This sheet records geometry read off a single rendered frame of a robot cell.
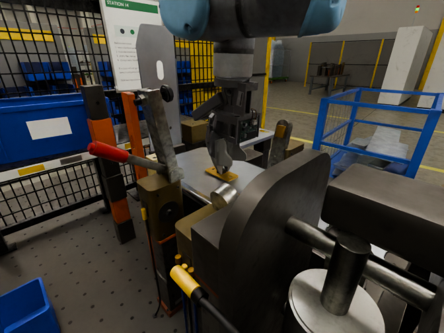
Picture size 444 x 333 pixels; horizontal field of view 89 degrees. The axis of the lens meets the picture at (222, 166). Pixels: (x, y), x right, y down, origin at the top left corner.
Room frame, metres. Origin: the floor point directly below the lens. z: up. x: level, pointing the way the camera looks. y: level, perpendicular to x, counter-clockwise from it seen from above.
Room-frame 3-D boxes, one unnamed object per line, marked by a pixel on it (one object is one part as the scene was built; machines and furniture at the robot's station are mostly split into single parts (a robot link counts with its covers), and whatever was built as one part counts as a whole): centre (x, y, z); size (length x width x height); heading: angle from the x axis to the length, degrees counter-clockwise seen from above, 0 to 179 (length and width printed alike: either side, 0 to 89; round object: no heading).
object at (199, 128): (0.78, 0.10, 0.88); 0.08 x 0.08 x 0.36; 44
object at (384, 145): (2.23, -1.57, 0.48); 1.20 x 0.80 x 0.95; 138
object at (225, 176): (0.49, 0.00, 1.01); 0.08 x 0.04 x 0.01; 44
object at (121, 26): (0.96, 0.32, 1.30); 0.23 x 0.02 x 0.31; 134
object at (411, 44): (7.49, -5.56, 1.22); 2.40 x 0.54 x 2.45; 136
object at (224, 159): (0.46, 0.00, 1.06); 0.06 x 0.03 x 0.09; 44
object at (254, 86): (0.47, -0.02, 1.16); 0.09 x 0.08 x 0.12; 44
